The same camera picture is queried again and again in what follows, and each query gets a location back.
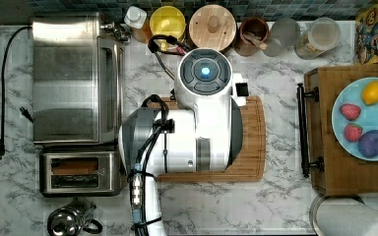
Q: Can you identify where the purple plum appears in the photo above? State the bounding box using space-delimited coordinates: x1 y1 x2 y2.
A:
357 130 378 157

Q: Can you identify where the glass jar with cereal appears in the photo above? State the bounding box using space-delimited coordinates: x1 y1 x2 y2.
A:
294 18 341 60

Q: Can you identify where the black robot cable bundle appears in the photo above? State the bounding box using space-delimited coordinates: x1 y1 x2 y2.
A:
129 33 193 236

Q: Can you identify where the silver two-slot toaster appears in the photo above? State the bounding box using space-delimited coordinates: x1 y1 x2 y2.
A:
39 150 126 198

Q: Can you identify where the red strawberry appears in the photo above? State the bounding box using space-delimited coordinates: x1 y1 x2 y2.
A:
340 103 361 121
344 123 363 143

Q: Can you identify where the clear empty glass jar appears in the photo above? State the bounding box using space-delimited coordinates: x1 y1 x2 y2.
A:
264 18 300 57

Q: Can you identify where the upper red strawberry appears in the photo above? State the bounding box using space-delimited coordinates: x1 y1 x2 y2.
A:
340 103 361 121

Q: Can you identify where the light blue plate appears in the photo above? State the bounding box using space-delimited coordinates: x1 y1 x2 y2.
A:
331 77 378 161

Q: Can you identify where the wooden cutting board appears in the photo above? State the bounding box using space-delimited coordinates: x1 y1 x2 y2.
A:
157 96 266 183

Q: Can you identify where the stainless steel toaster oven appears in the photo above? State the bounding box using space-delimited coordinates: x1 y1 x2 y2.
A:
32 13 122 146

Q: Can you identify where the bread slice in toaster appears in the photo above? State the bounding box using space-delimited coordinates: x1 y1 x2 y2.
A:
51 158 98 175

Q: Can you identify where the white cap juice bottle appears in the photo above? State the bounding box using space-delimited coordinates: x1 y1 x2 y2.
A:
124 6 152 43

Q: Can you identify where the yellow cup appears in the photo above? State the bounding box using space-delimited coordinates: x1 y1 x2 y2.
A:
150 6 186 42

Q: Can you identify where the brown wooden utensil cup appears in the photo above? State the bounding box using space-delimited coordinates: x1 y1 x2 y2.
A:
233 17 270 57

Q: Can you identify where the wooden drawer cabinet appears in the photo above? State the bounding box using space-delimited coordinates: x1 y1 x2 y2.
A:
304 64 378 196

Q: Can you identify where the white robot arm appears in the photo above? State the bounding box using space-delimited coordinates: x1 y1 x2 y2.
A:
118 48 245 236

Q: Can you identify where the yellow lemon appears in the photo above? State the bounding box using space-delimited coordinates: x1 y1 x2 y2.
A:
361 81 378 105

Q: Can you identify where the lower red strawberry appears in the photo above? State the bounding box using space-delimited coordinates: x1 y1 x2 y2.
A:
344 123 363 143

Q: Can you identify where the black power cord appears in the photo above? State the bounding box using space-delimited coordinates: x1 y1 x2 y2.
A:
0 26 34 162

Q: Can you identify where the round wooden lid jar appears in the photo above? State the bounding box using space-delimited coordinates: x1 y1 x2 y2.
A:
189 5 237 51

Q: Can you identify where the colourful cereal box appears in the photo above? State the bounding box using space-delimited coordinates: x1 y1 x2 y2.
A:
354 4 378 65

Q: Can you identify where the shiny steel kettle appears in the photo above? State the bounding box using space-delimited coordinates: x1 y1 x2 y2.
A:
47 198 103 236

